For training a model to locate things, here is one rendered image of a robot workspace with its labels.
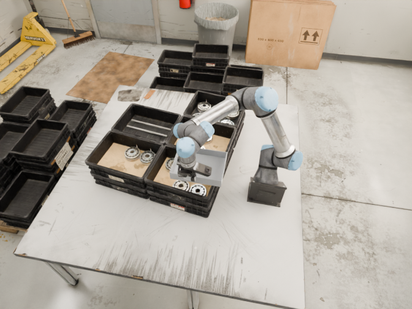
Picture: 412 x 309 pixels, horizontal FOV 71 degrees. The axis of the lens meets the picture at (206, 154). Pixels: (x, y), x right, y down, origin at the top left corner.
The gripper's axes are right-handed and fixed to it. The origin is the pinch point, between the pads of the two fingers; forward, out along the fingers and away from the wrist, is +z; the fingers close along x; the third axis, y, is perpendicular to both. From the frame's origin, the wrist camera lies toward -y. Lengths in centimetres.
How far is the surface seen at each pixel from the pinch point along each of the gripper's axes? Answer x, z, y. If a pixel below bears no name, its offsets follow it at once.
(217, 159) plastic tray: -15.8, 7.0, -10.1
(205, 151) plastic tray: -18.6, 5.1, -2.6
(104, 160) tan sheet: -19, 31, 64
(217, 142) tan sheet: -43, 37, -8
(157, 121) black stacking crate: -59, 41, 38
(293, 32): -275, 133, -86
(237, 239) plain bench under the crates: 20.8, 34.8, -25.4
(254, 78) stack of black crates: -161, 101, -35
